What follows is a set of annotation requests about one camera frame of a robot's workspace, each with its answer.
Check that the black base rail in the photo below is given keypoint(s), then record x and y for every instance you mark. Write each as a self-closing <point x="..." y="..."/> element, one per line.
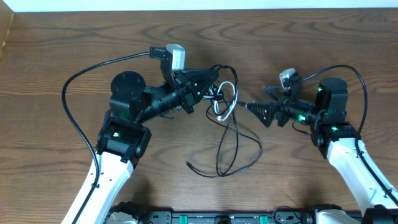
<point x="128" y="212"/>

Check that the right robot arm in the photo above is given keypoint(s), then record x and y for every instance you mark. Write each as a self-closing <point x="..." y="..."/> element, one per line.
<point x="337" y="140"/>

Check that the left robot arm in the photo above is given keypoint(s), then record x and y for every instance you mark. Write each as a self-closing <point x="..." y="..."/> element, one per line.
<point x="123" y="139"/>

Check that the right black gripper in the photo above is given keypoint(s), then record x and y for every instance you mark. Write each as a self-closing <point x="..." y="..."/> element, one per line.
<point x="270" y="113"/>

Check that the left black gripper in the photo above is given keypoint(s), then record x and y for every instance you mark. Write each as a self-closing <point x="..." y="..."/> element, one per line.
<point x="183" y="93"/>

